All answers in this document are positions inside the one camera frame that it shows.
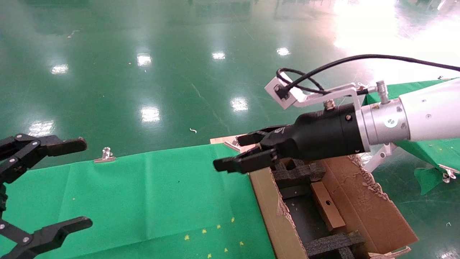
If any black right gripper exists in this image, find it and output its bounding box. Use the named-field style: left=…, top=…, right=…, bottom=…
left=213, top=103, right=371, bottom=174

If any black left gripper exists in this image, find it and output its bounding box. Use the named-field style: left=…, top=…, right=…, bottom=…
left=0, top=134, right=93, bottom=259

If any small brown cardboard box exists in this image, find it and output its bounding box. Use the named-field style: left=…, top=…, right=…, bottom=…
left=311, top=182, right=347, bottom=232

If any large open brown carton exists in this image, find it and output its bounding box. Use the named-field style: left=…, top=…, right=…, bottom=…
left=248, top=153, right=419, bottom=259

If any black notched foam insert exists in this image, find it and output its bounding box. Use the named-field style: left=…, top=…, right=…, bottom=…
left=270, top=158, right=326, bottom=188

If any large green tablecloth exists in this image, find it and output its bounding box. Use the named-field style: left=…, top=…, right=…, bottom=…
left=0, top=144, right=275, bottom=259

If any black foam bar insert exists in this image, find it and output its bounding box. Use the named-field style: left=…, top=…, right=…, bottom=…
left=305, top=230, right=365, bottom=259

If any green tablecloth with hanging corner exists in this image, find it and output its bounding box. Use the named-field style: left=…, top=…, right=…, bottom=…
left=361, top=77, right=460, bottom=195

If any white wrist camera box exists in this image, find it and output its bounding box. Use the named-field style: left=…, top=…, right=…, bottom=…
left=265, top=70, right=306, bottom=110

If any silver camera mount bracket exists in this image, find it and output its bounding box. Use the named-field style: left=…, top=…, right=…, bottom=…
left=295, top=81, right=390, bottom=113

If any black camera cable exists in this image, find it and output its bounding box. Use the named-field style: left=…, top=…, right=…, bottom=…
left=277, top=54, right=460, bottom=100

